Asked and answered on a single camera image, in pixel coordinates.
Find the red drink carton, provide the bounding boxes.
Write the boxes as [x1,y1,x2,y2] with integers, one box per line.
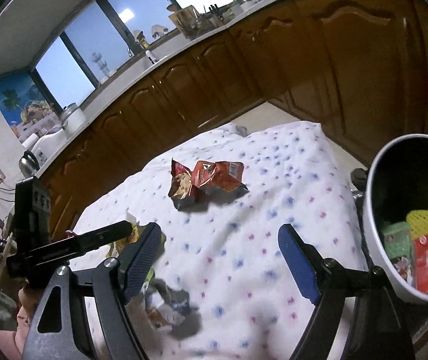
[414,234,428,294]

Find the green drink carton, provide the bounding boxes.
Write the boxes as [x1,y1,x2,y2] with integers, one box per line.
[382,222,415,287]

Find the white round trash bin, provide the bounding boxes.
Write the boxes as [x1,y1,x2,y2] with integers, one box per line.
[362,133,428,304]

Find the kitchen window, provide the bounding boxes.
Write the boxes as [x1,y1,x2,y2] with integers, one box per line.
[32,0,232,108]

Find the brown lower kitchen cabinets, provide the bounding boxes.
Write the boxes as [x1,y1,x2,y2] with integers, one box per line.
[40,0,428,240]

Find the grey kitchen countertop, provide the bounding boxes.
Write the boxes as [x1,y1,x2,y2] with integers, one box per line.
[35,0,399,177]

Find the person's left hand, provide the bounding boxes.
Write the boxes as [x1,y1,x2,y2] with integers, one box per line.
[19,286,42,314]

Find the crumpled green foil wrapper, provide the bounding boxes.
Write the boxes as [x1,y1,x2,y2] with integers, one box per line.
[105,213,169,282]

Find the steel kettle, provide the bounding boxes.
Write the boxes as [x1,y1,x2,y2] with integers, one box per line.
[18,150,40,178]

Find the red snack wrapper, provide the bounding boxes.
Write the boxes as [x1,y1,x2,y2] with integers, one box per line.
[168,159,249,211]

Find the white rice cooker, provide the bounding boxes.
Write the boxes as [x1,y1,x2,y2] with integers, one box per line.
[32,127,67,167]

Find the white dotted tablecloth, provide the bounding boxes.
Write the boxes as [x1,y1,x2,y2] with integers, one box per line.
[74,121,367,359]

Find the white lidded container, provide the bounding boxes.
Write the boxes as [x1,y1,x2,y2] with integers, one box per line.
[60,103,87,137]

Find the wooden utensil holder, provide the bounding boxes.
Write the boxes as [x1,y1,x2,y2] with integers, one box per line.
[169,5,204,39]

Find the blue beach wall poster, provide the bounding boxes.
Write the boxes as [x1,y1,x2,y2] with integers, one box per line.
[0,72,60,143]

